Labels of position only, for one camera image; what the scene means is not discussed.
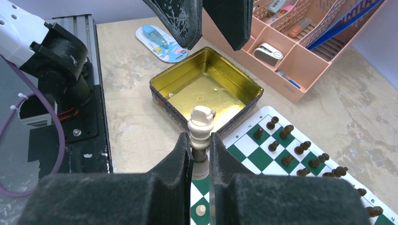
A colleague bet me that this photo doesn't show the blue folder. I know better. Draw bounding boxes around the blue folder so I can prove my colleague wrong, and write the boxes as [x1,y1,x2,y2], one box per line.
[307,0,383,50]

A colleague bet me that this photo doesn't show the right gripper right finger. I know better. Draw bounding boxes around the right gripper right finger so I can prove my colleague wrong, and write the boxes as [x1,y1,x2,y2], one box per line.
[210,133,370,225]

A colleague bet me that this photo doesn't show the blue grey small tube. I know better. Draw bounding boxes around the blue grey small tube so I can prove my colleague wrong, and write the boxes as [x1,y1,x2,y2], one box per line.
[276,70,300,89]

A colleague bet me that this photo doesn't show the white stapler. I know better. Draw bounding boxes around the white stapler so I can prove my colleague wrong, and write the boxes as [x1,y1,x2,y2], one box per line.
[253,43,283,67]

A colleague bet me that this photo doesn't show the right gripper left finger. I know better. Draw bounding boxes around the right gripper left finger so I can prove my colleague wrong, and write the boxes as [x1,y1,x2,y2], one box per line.
[18,132,193,225]

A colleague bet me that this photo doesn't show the gold tin with pieces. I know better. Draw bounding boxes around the gold tin with pieces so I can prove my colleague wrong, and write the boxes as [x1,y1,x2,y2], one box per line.
[150,47,264,136]

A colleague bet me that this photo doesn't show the white chess piece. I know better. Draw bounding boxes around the white chess piece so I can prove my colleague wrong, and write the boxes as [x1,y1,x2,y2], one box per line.
[195,204,207,217]

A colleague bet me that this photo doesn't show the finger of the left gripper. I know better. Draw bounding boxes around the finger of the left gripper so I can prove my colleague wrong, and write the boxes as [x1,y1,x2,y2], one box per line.
[144,0,203,50]
[203,0,253,51]

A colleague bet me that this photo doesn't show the pink desk organizer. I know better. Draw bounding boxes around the pink desk organizer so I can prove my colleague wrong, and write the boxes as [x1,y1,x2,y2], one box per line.
[200,0,388,104]

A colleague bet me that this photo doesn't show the dark chess piece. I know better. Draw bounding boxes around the dark chess piece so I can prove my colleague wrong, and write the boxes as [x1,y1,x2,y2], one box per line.
[266,116,279,130]
[253,127,264,140]

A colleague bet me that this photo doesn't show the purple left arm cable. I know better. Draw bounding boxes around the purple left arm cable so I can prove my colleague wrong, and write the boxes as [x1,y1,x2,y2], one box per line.
[0,57,67,199]

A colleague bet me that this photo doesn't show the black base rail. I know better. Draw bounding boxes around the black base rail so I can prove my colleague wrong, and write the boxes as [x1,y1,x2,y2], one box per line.
[22,14,112,173]

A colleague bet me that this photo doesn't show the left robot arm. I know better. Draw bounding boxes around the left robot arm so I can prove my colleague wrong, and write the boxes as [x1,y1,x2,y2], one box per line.
[0,0,253,107]

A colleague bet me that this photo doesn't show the blue round card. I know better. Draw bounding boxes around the blue round card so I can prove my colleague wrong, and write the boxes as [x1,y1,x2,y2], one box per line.
[135,24,188,63]

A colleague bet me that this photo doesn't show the green white chess board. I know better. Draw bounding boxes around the green white chess board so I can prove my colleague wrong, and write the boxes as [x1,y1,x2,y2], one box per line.
[190,106,398,225]

